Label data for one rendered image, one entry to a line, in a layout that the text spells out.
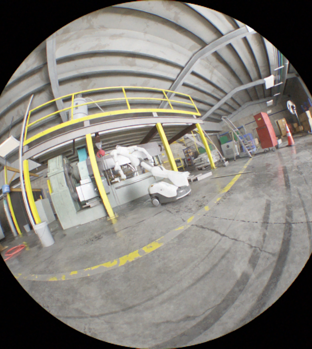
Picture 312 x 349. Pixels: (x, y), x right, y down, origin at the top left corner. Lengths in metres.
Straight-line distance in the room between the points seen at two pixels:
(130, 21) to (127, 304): 5.78
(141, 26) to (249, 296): 5.82
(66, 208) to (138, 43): 6.05
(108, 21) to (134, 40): 1.46
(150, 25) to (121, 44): 1.38
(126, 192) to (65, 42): 5.89
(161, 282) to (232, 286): 0.34
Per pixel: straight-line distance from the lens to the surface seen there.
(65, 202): 2.64
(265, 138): 3.98
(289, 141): 4.38
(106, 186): 2.46
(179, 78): 6.95
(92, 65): 5.44
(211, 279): 0.60
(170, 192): 1.49
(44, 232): 2.09
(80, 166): 3.15
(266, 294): 0.59
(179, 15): 5.58
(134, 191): 3.00
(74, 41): 5.26
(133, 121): 2.59
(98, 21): 5.12
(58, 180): 2.76
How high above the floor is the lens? 0.54
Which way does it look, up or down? 1 degrees down
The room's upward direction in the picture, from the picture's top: 19 degrees counter-clockwise
